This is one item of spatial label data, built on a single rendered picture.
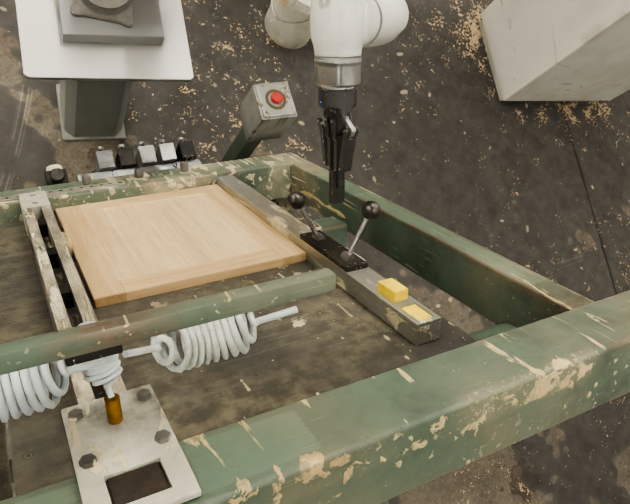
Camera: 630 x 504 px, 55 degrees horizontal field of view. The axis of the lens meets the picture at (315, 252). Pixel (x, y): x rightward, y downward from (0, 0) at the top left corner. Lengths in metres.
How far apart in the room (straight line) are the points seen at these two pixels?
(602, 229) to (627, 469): 1.34
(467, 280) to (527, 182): 2.45
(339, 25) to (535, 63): 2.47
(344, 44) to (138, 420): 0.76
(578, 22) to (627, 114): 1.26
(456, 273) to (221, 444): 0.74
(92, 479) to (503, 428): 0.48
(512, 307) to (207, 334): 0.67
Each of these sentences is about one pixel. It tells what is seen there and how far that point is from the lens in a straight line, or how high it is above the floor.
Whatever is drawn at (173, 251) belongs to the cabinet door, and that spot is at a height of 1.23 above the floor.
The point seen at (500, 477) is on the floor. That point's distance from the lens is 3.22.
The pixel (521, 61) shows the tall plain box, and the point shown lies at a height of 0.26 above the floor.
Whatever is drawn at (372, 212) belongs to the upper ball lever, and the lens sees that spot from 1.16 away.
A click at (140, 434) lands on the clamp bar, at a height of 1.83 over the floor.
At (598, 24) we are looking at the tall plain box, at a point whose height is 0.75.
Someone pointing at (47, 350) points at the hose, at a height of 1.94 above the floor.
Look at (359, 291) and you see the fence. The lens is 1.12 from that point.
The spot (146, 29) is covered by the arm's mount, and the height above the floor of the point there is 0.80.
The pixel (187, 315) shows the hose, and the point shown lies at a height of 1.94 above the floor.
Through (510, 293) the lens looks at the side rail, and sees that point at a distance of 1.17.
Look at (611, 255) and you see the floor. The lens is 3.96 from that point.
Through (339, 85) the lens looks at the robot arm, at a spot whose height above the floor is 1.59.
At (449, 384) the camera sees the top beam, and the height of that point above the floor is 1.89.
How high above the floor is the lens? 2.51
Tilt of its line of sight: 63 degrees down
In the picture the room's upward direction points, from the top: 57 degrees clockwise
